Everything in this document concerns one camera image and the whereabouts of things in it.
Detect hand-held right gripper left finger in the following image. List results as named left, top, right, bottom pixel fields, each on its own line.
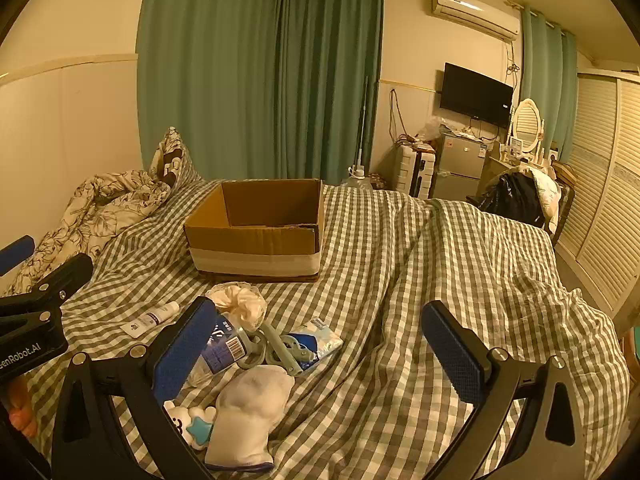
left=51, top=296, right=221, bottom=480

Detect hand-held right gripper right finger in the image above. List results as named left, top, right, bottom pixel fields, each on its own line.
left=420, top=300, right=588, bottom=480

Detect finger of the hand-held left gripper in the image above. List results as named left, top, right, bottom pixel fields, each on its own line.
left=0, top=253, right=95, bottom=331
left=0, top=235, right=36, bottom=277

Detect clear plastic water bottle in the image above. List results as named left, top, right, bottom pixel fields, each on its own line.
left=187, top=312, right=261, bottom=386

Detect small white tube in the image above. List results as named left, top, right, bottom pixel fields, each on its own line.
left=122, top=301, right=180, bottom=338

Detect white plush toy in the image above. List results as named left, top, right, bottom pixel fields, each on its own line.
left=164, top=400, right=218, bottom=448

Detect white sock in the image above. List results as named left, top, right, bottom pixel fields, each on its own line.
left=204, top=364, right=296, bottom=471

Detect grey plastic hand tool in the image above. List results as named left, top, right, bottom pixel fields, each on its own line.
left=235, top=322, right=318, bottom=377

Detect cardboard box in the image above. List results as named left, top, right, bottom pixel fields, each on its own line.
left=183, top=178, right=325, bottom=283

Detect blue white tissue packet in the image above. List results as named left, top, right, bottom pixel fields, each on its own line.
left=287, top=317, right=345, bottom=368

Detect person's left hand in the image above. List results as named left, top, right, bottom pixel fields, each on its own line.
left=6, top=376, right=40, bottom=438

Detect floral quilt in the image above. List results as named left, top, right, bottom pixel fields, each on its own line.
left=0, top=167, right=173, bottom=296

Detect grey checked blanket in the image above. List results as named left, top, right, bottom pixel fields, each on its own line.
left=25, top=177, right=631, bottom=480

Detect floral brown pillow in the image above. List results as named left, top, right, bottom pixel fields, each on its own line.
left=150, top=126, right=206, bottom=191

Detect black jacket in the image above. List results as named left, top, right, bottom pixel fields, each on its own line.
left=467, top=172, right=546, bottom=228

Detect white ribbed suitcase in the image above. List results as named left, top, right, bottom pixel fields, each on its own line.
left=392, top=142, right=436, bottom=198

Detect white dressing table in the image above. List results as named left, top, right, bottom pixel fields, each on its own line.
left=480, top=152, right=556, bottom=196

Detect small silver fridge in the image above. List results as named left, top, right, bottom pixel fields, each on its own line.
left=432, top=132, right=491, bottom=201

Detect large clear water jug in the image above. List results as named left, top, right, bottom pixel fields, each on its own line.
left=342, top=170, right=373, bottom=191

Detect white louvered wardrobe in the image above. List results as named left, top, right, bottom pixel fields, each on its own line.
left=555, top=67, right=640, bottom=321

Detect white oval vanity mirror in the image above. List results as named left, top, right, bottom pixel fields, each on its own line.
left=510, top=99, right=545, bottom=156

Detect wide green curtain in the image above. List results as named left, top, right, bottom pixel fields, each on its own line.
left=136, top=0, right=286, bottom=181

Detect white mop pole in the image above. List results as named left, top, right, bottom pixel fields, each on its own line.
left=356, top=76, right=371, bottom=171

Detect narrow green window curtain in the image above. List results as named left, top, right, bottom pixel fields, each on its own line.
left=520, top=4, right=578, bottom=161

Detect green corner curtain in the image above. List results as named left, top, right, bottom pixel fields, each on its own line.
left=272, top=0, right=386, bottom=186

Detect white air conditioner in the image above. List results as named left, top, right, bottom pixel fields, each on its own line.
left=427, top=0, right=522, bottom=42

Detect hanging wall cables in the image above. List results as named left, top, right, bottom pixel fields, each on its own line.
left=389, top=87, right=408, bottom=143

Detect black wall television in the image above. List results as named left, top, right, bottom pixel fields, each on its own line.
left=440, top=62, right=515, bottom=129

